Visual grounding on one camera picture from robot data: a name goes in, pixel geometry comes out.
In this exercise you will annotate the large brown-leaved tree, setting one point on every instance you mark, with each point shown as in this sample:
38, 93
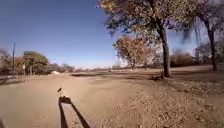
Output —
163, 43

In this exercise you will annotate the dark-trunked tree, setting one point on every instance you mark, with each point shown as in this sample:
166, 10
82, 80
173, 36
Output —
212, 46

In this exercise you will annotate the grey-brown asphalt road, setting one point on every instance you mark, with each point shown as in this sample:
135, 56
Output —
43, 100

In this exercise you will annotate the orange-leaved tree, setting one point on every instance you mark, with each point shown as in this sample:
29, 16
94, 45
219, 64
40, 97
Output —
133, 50

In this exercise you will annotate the row of green trees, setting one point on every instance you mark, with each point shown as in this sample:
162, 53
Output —
35, 61

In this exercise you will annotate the brown bushes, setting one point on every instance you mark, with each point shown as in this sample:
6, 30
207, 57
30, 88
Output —
181, 59

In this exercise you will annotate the thin dark pole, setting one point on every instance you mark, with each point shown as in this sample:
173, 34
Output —
13, 58

